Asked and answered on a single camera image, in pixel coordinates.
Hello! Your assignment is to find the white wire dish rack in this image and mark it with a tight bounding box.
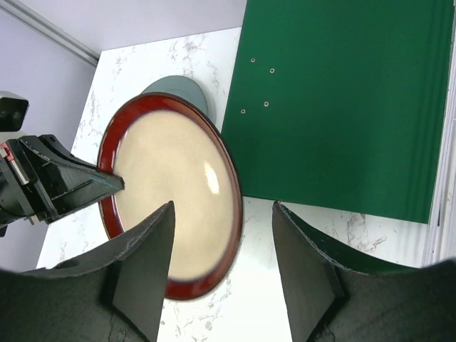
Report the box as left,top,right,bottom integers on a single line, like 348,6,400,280
420,42,456,268

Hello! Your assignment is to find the red rimmed cream plate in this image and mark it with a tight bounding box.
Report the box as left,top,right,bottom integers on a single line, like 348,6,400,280
98,93,243,301

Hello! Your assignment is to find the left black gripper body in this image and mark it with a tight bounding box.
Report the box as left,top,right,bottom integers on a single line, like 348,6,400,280
1,138,39,237

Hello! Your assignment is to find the left aluminium corner post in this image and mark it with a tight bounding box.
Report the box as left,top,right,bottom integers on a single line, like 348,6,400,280
1,0,100,67

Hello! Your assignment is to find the grey-blue plate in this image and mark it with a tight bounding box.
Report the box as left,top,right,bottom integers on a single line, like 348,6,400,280
142,75,217,124

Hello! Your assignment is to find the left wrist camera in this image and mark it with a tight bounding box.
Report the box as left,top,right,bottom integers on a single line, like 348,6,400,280
0,90,29,132

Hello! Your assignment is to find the green ring binder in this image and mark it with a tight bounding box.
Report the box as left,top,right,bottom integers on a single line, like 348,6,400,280
222,0,455,223

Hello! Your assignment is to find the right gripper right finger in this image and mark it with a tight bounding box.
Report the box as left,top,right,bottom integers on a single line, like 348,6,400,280
272,202,455,341

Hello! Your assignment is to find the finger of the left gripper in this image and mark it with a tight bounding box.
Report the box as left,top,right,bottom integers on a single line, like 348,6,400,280
35,185,118,224
20,135,125,195

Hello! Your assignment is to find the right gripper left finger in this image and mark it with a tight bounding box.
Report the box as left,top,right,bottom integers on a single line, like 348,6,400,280
1,202,175,341

